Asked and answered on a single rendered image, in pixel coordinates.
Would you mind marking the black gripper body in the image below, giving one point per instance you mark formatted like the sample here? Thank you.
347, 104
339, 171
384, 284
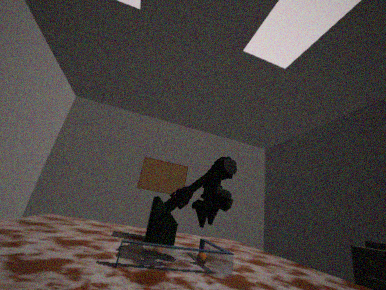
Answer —
212, 189

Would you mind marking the low clear walls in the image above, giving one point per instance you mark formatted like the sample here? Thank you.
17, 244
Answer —
161, 259

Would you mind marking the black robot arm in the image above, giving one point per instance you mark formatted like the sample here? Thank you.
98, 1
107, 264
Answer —
224, 168

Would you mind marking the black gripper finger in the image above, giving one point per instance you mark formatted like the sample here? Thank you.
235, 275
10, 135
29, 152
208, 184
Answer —
213, 207
201, 214

